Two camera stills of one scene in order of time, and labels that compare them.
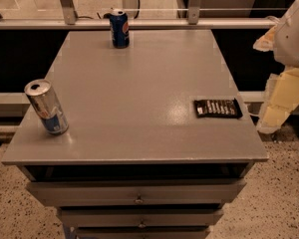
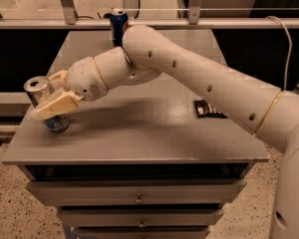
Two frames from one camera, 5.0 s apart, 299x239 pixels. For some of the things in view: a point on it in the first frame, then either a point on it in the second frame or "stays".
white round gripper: [293, 42] -> [85, 78]
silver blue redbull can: [47, 106] stays
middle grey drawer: [137, 217] stays
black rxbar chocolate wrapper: [217, 108] stays
